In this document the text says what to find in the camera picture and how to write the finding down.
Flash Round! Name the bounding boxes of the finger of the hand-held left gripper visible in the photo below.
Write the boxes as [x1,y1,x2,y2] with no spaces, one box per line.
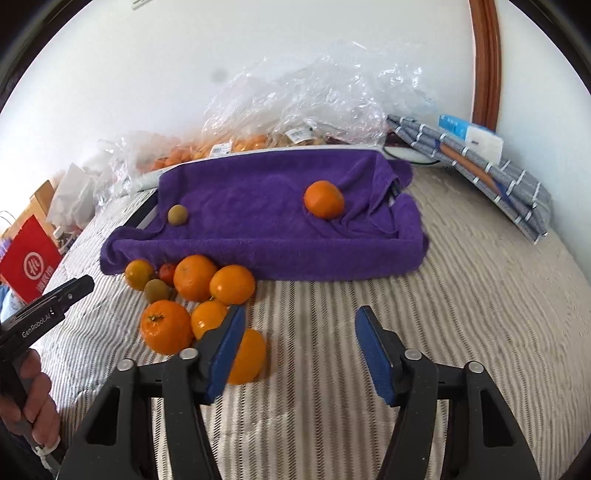
[54,275,95,308]

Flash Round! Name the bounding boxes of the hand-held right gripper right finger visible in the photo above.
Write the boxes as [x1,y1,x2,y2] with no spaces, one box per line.
[355,305,541,480]

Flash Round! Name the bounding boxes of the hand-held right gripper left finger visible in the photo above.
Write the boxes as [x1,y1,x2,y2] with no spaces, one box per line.
[58,305,247,480]

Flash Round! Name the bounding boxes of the orange with green stem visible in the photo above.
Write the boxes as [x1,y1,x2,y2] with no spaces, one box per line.
[140,299,194,356]

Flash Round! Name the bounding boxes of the clear bag of brown fruits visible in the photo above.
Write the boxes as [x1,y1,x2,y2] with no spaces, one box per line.
[274,124,340,148]

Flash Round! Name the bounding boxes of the person's left hand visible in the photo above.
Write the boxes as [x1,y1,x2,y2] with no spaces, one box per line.
[0,348,62,453]

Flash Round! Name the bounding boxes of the red paper bag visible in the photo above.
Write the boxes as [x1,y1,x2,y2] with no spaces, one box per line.
[0,210,64,304]

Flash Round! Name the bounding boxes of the white plastic bag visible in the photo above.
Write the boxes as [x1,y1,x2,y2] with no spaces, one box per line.
[47,161,101,232]

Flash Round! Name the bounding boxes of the crumpled clear plastic bag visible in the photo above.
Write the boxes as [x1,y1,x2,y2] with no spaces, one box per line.
[203,41,439,151]
[92,130,162,206]

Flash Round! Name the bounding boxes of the purple towel-lined tray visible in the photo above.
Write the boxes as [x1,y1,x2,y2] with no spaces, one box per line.
[100,148,429,281]

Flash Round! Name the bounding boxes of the clear bag of oranges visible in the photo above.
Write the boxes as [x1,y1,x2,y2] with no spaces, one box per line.
[152,133,273,172]

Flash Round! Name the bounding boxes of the black-rimmed white disc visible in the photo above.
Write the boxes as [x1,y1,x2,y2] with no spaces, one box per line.
[382,131,446,168]

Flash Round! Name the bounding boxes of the brown wooden stick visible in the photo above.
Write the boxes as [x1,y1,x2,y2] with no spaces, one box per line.
[441,142,513,208]

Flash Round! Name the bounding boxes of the plaid grey cloth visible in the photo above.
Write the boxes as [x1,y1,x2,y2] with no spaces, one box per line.
[385,113,552,245]

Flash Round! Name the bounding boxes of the small white box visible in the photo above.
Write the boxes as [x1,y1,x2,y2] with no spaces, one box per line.
[464,124,505,165]

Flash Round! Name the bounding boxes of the blue tissue pack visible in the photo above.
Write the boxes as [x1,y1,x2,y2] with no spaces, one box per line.
[438,114,477,140]

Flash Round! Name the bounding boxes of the brown wooden door frame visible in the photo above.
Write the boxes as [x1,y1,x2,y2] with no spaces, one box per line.
[468,0,502,131]

